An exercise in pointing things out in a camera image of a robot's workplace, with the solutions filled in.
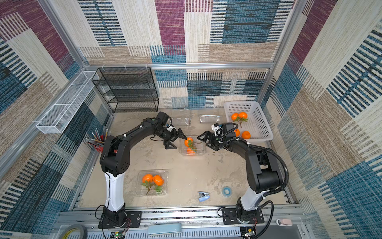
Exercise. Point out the black wire shelf rack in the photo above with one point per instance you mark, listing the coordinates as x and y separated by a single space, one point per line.
127 89

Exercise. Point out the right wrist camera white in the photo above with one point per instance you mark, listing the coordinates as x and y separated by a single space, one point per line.
217 129

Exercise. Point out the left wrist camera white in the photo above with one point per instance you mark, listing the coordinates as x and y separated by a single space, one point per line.
170 128

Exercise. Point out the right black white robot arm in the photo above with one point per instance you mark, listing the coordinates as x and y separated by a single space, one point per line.
266 172

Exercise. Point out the blue tape roll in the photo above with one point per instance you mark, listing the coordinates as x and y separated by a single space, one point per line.
226 191

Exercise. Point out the clear clamshell container back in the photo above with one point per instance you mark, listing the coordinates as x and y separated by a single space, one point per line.
209 118

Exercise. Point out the white plastic perforated basket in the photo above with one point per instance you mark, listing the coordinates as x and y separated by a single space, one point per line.
256 124

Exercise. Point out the clear clamshell container front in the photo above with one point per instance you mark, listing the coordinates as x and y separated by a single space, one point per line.
141 191

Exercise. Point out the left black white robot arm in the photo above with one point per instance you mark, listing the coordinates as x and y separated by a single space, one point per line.
115 161

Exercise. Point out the pink white small device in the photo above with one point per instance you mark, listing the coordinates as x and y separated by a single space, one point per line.
284 222

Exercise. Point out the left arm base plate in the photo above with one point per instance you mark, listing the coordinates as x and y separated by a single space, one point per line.
120 220

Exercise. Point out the orange pair with leaves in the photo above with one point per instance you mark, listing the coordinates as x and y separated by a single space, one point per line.
240 118

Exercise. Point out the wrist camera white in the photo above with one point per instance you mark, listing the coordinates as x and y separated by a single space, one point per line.
217 129
170 128

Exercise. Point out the clear clamshell container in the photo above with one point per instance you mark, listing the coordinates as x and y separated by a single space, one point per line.
141 191
181 121
209 118
201 147

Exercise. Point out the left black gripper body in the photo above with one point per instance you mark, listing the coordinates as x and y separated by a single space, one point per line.
168 136

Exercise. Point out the white wire mesh tray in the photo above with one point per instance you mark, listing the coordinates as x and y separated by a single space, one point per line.
64 109

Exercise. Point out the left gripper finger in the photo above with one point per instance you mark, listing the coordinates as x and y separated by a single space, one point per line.
181 135
169 145

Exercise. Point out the red pencil cup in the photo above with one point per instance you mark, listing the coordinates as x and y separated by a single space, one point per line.
97 138

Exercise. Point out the blue stapler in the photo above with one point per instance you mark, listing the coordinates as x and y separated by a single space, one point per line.
203 196

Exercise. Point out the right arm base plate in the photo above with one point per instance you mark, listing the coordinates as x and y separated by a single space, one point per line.
232 216

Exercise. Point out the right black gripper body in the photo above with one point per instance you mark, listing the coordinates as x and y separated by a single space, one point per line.
212 140

